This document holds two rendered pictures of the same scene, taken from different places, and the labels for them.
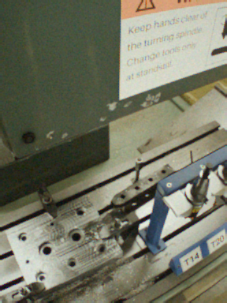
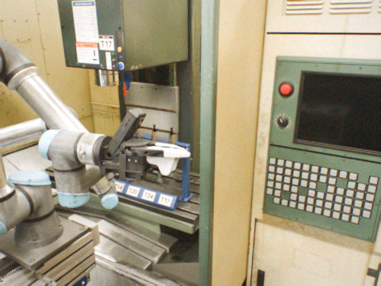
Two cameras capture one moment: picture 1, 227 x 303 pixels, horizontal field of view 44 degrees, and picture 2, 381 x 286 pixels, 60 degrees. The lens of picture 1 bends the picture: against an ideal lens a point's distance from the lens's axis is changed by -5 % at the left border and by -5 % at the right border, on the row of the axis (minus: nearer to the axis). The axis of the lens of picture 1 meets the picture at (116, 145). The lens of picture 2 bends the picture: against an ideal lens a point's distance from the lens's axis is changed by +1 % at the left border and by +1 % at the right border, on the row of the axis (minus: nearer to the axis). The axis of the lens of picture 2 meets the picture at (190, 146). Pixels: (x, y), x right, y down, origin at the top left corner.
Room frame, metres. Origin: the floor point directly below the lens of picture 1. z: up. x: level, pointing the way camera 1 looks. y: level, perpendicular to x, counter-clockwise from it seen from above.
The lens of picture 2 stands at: (-0.19, -1.96, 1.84)
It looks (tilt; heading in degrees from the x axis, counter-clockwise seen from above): 20 degrees down; 60
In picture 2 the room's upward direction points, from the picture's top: straight up
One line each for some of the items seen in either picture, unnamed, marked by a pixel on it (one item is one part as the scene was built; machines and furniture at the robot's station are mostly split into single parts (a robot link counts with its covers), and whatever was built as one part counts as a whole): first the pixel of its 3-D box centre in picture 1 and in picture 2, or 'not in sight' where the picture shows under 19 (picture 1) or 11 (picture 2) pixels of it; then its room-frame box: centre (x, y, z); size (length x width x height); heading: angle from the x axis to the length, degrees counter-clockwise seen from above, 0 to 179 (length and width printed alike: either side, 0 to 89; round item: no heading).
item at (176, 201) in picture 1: (180, 204); not in sight; (0.35, -0.15, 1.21); 0.07 x 0.05 x 0.01; 31
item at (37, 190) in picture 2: not in sight; (30, 192); (-0.17, -0.88, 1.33); 0.13 x 0.12 x 0.14; 43
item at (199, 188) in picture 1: (202, 183); not in sight; (0.38, -0.20, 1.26); 0.04 x 0.04 x 0.07
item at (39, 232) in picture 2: not in sight; (37, 221); (-0.16, -0.87, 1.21); 0.15 x 0.15 x 0.10
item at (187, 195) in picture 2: not in sight; (186, 174); (0.62, -0.50, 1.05); 0.10 x 0.05 x 0.30; 31
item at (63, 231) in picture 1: (62, 245); not in sight; (0.34, 0.16, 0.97); 0.29 x 0.23 x 0.05; 121
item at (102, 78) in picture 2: not in sight; (106, 74); (0.40, 0.09, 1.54); 0.16 x 0.16 x 0.12
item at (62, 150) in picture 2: not in sight; (66, 147); (-0.08, -1.16, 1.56); 0.11 x 0.08 x 0.09; 133
